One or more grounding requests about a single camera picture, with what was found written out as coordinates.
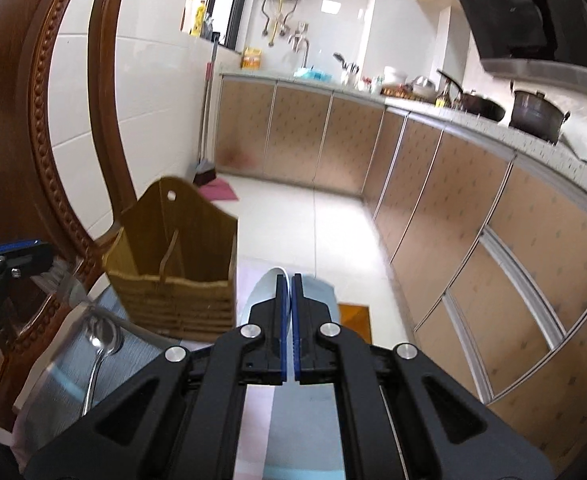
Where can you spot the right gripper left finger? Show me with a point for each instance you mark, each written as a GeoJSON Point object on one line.
{"type": "Point", "coordinates": [265, 363]}

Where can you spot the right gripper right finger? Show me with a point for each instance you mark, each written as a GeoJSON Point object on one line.
{"type": "Point", "coordinates": [312, 361]}

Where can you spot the large steel spoon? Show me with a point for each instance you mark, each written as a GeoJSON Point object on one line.
{"type": "Point", "coordinates": [105, 337]}

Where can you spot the steel fork shiny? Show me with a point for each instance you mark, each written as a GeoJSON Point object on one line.
{"type": "Point", "coordinates": [61, 282]}

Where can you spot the kitchen cabinets beige doors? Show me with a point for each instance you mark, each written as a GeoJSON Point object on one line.
{"type": "Point", "coordinates": [461, 235]}

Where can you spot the grey white striped tablecloth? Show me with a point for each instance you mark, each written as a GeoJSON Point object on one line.
{"type": "Point", "coordinates": [192, 415]}

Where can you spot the carved wooden chair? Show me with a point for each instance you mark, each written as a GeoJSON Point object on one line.
{"type": "Point", "coordinates": [33, 202]}

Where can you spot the wooden utensil holder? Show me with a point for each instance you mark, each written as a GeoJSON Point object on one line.
{"type": "Point", "coordinates": [173, 263]}

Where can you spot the broom with dustpan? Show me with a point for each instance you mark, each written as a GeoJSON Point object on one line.
{"type": "Point", "coordinates": [205, 171]}

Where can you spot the steel bowl on counter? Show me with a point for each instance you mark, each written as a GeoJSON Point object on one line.
{"type": "Point", "coordinates": [424, 89]}

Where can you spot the utensil cup on counter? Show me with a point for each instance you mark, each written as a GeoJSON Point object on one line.
{"type": "Point", "coordinates": [349, 71]}

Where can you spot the black wok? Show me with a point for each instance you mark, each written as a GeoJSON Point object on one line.
{"type": "Point", "coordinates": [453, 96]}

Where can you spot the yellow bottle on sill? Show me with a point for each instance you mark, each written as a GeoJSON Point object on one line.
{"type": "Point", "coordinates": [199, 20]}

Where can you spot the sink faucet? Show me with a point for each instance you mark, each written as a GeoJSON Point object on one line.
{"type": "Point", "coordinates": [300, 43]}

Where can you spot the black cooking pot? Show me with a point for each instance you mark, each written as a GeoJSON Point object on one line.
{"type": "Point", "coordinates": [534, 114]}

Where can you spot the black range hood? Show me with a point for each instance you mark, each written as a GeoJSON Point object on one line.
{"type": "Point", "coordinates": [541, 41]}

